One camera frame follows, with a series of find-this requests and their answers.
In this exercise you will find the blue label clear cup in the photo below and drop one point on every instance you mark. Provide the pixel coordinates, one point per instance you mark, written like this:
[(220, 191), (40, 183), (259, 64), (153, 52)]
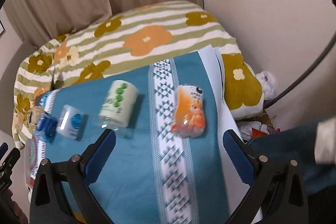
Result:
[(46, 128)]

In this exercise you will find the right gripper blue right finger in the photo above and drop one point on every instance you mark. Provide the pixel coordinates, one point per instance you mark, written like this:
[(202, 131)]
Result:
[(242, 157)]

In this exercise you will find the orange cartoon bottle cup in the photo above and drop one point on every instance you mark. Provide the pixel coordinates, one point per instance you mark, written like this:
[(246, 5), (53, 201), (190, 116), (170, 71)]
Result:
[(189, 118)]

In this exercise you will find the white translucent blue-logo cup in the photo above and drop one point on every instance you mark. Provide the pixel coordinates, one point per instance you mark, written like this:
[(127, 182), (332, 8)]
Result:
[(70, 122)]

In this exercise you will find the green label clear cup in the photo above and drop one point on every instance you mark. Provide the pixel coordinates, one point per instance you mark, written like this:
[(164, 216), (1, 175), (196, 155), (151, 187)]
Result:
[(118, 107)]

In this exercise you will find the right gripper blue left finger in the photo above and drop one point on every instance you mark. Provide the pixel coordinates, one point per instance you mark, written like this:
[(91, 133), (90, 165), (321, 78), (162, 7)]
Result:
[(96, 155)]

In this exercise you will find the person's teal trouser leg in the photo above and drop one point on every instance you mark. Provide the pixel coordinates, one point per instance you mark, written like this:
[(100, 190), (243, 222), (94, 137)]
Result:
[(312, 145)]

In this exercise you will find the floral striped quilt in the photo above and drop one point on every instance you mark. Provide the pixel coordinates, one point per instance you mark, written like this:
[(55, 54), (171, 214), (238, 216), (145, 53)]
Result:
[(127, 41)]

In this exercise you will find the white plastic bag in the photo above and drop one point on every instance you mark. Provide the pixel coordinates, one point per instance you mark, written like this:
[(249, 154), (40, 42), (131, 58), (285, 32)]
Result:
[(267, 82)]

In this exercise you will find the person's left hand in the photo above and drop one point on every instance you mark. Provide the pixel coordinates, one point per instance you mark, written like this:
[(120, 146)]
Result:
[(17, 210)]

